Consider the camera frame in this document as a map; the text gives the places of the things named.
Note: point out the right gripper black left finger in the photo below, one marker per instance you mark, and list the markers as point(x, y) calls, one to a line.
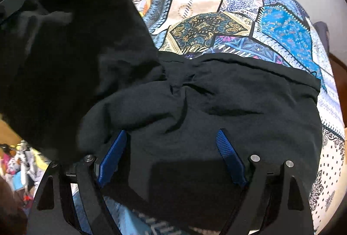
point(78, 188)

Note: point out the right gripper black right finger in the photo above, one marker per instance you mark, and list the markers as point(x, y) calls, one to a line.
point(274, 200)

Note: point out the large black garment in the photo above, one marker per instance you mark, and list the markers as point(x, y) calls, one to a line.
point(42, 97)

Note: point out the blue patchwork bedspread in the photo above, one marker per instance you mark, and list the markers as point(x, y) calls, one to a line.
point(257, 68)

